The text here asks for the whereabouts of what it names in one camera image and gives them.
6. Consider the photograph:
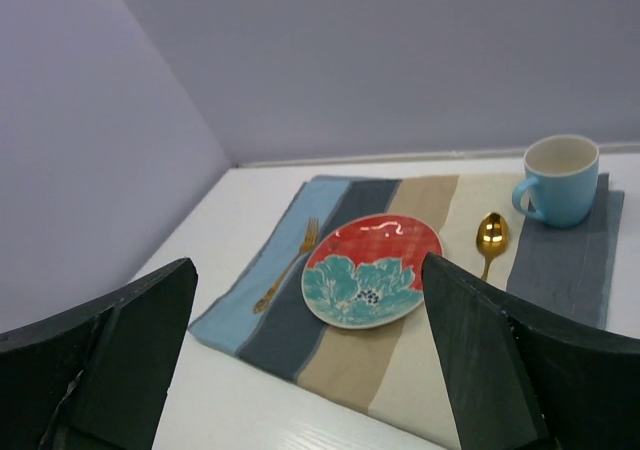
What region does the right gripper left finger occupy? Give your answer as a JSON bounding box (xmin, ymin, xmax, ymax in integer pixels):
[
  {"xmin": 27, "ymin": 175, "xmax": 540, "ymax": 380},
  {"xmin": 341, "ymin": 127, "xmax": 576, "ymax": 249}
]
[{"xmin": 1, "ymin": 258, "xmax": 198, "ymax": 449}]

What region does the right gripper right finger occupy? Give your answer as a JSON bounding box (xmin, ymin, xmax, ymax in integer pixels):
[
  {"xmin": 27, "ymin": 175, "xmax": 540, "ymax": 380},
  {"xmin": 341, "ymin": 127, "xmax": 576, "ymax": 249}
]
[{"xmin": 422, "ymin": 254, "xmax": 639, "ymax": 449}]

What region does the gold spoon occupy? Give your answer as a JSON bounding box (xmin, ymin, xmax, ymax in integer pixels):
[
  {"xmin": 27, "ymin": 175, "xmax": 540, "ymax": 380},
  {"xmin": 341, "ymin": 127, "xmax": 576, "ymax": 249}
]
[{"xmin": 475, "ymin": 212, "xmax": 510, "ymax": 281}]

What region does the red blue floral plate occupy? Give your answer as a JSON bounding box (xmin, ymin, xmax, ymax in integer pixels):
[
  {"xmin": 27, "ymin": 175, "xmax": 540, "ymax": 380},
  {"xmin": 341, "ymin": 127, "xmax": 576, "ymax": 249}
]
[{"xmin": 301, "ymin": 213, "xmax": 443, "ymax": 330}]

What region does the light blue mug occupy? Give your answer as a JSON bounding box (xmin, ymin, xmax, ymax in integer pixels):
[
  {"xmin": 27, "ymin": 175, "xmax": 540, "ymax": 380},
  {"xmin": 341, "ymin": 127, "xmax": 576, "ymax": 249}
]
[{"xmin": 511, "ymin": 135, "xmax": 600, "ymax": 228}]

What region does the gold fork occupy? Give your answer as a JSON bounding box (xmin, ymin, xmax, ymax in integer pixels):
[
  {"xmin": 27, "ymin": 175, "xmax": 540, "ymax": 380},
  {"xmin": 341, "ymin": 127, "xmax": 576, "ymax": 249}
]
[{"xmin": 252, "ymin": 217, "xmax": 320, "ymax": 314}]

